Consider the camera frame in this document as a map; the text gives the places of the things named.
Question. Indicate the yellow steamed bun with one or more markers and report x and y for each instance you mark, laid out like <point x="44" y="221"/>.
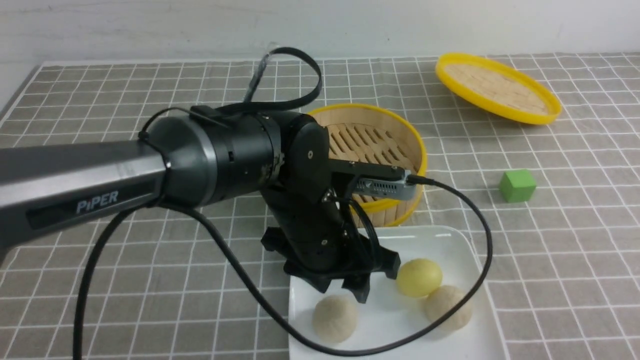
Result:
<point x="418" y="278"/>

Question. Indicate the yellow rimmed bamboo steamer basket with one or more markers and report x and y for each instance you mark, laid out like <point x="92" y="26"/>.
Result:
<point x="366" y="133"/>

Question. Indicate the grey checkered tablecloth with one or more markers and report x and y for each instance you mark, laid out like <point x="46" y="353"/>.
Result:
<point x="564" y="280"/>

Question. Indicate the green cube block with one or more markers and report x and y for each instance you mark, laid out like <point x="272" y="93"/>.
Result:
<point x="517" y="186"/>

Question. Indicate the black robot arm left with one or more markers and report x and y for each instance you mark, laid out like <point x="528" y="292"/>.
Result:
<point x="185" y="162"/>

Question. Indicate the yellow rimmed steamer lid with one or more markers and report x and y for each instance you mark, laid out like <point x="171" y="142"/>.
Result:
<point x="498" y="88"/>

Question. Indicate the white steamed bun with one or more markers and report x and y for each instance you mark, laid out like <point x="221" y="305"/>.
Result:
<point x="444" y="299"/>
<point x="335" y="318"/>

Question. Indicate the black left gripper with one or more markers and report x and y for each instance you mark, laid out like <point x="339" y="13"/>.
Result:
<point x="319" y="240"/>

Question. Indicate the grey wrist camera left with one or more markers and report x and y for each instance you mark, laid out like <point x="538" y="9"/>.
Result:
<point x="377" y="181"/>

